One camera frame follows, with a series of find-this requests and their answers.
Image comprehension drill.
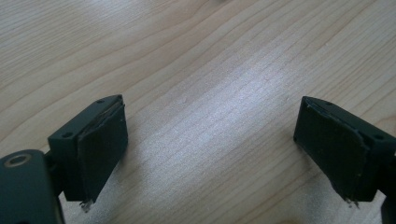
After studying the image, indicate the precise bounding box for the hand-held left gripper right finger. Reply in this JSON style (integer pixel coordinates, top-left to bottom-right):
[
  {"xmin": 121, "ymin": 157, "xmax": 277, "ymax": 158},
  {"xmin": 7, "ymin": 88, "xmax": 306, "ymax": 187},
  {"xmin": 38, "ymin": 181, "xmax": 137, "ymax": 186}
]
[{"xmin": 292, "ymin": 95, "xmax": 396, "ymax": 209}]

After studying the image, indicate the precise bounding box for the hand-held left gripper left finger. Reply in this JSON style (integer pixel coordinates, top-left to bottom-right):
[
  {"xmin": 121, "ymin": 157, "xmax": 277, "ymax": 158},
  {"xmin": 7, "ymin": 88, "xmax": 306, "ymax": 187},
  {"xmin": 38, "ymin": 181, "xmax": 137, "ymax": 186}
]
[{"xmin": 47, "ymin": 94, "xmax": 129, "ymax": 214}]

